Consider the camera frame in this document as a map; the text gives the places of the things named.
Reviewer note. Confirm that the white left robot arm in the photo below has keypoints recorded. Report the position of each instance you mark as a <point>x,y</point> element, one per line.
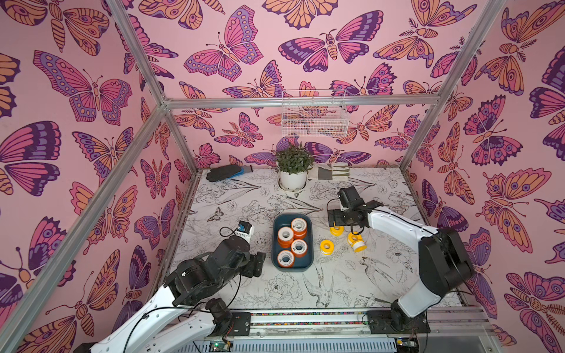
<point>185,308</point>

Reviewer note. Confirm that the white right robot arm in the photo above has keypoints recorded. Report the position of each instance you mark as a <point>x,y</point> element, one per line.
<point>444,263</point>

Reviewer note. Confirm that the orange tape roll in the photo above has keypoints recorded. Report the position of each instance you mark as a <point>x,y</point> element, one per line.
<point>285,237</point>
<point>285,259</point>
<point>299,248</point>
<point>299,227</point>

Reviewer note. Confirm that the white plant pot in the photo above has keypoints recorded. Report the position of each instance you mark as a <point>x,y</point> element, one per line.
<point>293,182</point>

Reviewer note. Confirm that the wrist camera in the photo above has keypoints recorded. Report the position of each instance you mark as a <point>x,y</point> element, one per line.
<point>245,230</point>
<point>350,198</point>

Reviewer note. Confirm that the teal storage box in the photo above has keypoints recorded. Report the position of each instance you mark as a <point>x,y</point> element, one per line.
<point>300,264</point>

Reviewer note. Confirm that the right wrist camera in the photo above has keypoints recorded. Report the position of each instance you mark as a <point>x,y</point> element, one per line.
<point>350,198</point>

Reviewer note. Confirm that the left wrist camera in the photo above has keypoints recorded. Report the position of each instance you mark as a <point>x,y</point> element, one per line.
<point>245,230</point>

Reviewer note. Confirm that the green potted plant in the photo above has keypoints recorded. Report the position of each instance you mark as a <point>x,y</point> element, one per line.
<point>294,160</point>

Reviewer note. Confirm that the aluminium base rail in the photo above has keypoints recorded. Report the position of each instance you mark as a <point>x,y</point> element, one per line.
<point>453,329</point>

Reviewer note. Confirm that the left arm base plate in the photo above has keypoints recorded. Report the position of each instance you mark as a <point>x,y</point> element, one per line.
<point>234,325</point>

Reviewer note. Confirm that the yellow tape roll back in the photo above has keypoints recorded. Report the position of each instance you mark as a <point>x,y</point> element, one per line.
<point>337,231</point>

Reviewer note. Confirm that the yellow white tape roll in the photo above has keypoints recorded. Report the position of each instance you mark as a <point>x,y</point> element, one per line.
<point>356,242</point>

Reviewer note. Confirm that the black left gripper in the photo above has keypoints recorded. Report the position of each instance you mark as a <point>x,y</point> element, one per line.
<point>254,268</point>

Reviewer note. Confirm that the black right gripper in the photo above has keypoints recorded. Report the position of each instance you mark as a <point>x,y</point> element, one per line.
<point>343,216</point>

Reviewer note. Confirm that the white wire basket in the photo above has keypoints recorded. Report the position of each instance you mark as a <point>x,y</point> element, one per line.
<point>309,116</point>

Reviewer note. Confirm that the yellow tape roll front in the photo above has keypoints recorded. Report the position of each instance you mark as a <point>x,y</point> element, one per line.
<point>327,247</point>

